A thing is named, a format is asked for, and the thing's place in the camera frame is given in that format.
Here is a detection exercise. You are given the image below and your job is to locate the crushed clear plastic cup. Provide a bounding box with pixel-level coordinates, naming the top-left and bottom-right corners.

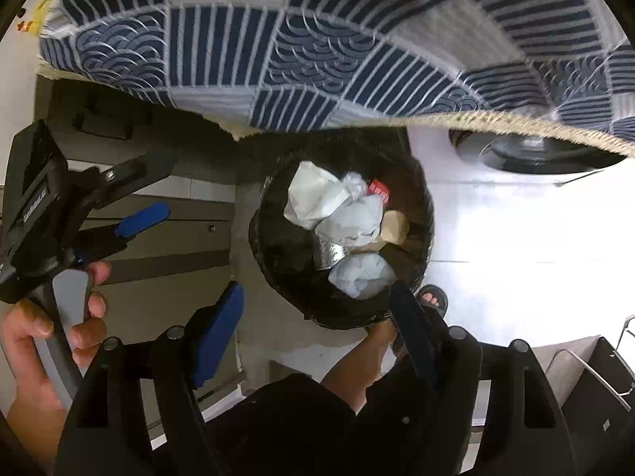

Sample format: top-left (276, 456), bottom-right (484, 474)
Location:
top-left (313, 235), bottom-right (351, 271)

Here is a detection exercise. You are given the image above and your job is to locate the red white wrapper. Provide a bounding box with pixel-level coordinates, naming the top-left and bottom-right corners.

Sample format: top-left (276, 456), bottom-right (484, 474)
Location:
top-left (368, 179), bottom-right (391, 206)

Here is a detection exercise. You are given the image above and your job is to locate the white paper bowl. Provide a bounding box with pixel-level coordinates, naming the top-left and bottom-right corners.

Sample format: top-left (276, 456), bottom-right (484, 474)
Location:
top-left (283, 161), bottom-right (351, 230)

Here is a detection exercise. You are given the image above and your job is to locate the black trash bin with bag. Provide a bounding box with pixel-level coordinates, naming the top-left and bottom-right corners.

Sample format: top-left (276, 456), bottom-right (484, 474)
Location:
top-left (248, 128), bottom-right (434, 330)

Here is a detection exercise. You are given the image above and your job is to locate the person's left hand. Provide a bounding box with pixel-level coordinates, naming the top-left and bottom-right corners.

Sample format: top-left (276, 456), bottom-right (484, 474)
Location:
top-left (0, 259), bottom-right (113, 472)

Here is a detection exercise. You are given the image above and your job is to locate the black sandal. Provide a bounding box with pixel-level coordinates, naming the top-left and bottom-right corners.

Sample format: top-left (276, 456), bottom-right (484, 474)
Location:
top-left (417, 285), bottom-right (449, 317)

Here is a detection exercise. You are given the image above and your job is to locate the yellow detergent bottle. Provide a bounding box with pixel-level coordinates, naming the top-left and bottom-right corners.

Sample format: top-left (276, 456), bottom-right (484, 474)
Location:
top-left (15, 0), bottom-right (55, 36)

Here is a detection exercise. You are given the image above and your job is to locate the blue patterned tablecloth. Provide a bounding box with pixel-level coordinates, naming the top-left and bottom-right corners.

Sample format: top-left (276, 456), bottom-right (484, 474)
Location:
top-left (40, 0), bottom-right (634, 156)

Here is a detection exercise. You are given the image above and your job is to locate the washing machine door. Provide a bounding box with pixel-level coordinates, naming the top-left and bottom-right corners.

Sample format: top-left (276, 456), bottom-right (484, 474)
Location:
top-left (449, 129), bottom-right (625, 175)

